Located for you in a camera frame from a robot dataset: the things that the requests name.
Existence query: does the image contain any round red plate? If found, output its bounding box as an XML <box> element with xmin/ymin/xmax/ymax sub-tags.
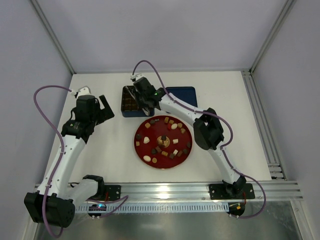
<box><xmin>133</xmin><ymin>115</ymin><xmax>193</xmax><ymax>170</ymax></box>

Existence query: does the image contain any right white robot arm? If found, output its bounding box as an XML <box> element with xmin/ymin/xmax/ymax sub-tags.
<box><xmin>129</xmin><ymin>74</ymin><xmax>247</xmax><ymax>198</ymax></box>

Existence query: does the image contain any blue box lid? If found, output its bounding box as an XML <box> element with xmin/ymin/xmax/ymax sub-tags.
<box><xmin>166</xmin><ymin>86</ymin><xmax>198</xmax><ymax>107</ymax></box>

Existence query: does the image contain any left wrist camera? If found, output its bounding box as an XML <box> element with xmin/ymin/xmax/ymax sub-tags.
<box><xmin>70</xmin><ymin>86</ymin><xmax>91</xmax><ymax>99</ymax></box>

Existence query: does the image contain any white heart chocolate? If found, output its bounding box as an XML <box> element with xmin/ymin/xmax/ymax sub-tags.
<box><xmin>143</xmin><ymin>136</ymin><xmax>150</xmax><ymax>144</ymax></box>

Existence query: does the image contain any white oval chocolate bottom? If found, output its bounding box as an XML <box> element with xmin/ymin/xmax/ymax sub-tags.
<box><xmin>143</xmin><ymin>155</ymin><xmax>151</xmax><ymax>162</ymax></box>

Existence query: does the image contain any purple cable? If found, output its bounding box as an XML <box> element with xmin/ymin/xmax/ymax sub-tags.
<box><xmin>33</xmin><ymin>84</ymin><xmax>130</xmax><ymax>238</ymax></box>
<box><xmin>131</xmin><ymin>59</ymin><xmax>266</xmax><ymax>220</ymax></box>

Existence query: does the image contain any mounting plate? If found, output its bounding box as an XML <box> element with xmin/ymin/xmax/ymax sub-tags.
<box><xmin>102</xmin><ymin>184</ymin><xmax>121</xmax><ymax>202</ymax></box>
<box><xmin>208</xmin><ymin>183</ymin><xmax>256</xmax><ymax>200</ymax></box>

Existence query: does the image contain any right mounting plate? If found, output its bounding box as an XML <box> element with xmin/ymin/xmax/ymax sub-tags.
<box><xmin>208</xmin><ymin>183</ymin><xmax>256</xmax><ymax>200</ymax></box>

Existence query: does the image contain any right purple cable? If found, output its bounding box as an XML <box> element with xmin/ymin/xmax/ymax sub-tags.
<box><xmin>131</xmin><ymin>59</ymin><xmax>266</xmax><ymax>220</ymax></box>

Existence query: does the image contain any right aluminium side rail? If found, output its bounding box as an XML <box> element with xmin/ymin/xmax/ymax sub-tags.
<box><xmin>241</xmin><ymin>70</ymin><xmax>287</xmax><ymax>181</ymax></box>

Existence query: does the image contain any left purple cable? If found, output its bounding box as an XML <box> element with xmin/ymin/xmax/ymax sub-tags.
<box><xmin>33</xmin><ymin>84</ymin><xmax>130</xmax><ymax>238</ymax></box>

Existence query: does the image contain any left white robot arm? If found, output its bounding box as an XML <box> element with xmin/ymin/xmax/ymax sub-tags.
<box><xmin>24</xmin><ymin>94</ymin><xmax>115</xmax><ymax>228</ymax></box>

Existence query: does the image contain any blue chocolate box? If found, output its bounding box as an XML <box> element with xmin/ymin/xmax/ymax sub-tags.
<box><xmin>120</xmin><ymin>84</ymin><xmax>155</xmax><ymax>118</ymax></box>

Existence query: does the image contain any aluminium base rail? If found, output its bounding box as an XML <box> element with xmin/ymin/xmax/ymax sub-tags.
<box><xmin>75</xmin><ymin>180</ymin><xmax>303</xmax><ymax>217</ymax></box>

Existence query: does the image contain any left mounting plate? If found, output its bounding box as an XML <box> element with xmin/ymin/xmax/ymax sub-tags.
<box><xmin>102</xmin><ymin>184</ymin><xmax>121</xmax><ymax>202</ymax></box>

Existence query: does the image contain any white oval chocolate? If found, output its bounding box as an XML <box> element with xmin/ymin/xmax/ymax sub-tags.
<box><xmin>171</xmin><ymin>123</ymin><xmax>178</xmax><ymax>130</ymax></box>
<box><xmin>143</xmin><ymin>155</ymin><xmax>151</xmax><ymax>162</ymax></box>

